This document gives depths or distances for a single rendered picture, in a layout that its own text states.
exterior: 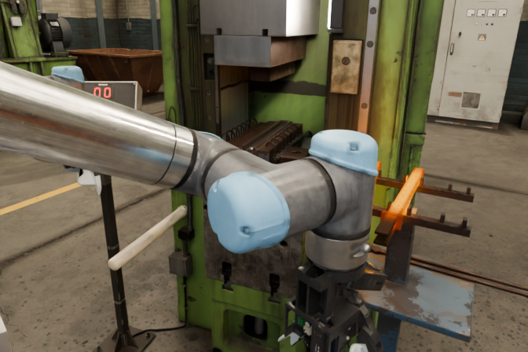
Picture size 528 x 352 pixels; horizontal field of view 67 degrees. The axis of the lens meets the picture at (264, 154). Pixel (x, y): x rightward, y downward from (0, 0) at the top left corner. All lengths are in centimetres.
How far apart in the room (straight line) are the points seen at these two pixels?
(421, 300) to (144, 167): 90
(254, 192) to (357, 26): 105
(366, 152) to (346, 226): 9
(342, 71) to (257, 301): 89
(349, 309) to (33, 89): 42
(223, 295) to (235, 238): 127
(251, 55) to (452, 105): 536
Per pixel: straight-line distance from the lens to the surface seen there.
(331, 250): 46
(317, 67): 174
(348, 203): 42
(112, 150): 41
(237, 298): 161
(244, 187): 36
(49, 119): 39
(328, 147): 42
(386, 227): 89
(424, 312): 114
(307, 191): 38
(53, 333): 228
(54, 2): 1015
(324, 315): 51
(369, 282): 57
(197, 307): 204
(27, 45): 601
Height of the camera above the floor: 141
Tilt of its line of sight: 18 degrees down
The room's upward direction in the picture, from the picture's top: 1 degrees clockwise
